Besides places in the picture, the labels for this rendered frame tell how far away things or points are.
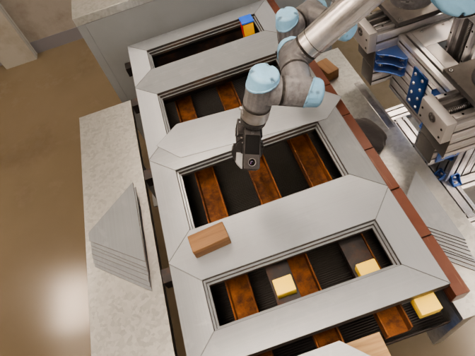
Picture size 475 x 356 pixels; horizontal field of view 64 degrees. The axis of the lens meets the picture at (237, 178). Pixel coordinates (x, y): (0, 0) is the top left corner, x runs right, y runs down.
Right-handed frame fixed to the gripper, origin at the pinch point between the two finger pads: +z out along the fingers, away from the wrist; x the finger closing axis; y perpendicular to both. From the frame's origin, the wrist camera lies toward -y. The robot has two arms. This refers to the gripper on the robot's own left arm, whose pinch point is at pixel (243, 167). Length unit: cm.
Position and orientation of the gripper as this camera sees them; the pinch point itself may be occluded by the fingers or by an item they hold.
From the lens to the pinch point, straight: 117.0
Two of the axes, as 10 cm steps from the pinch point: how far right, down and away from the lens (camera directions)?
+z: -1.3, 5.7, 8.1
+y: -0.2, -8.2, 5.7
